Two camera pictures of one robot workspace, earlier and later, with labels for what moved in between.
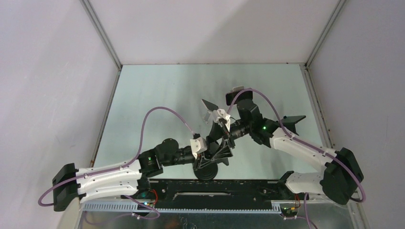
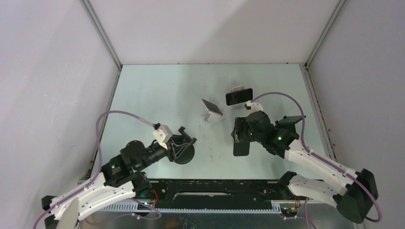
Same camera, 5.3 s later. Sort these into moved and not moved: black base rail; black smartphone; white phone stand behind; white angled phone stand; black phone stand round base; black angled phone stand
Moved: black phone stand round base; black smartphone
Not moved: white phone stand behind; black angled phone stand; white angled phone stand; black base rail
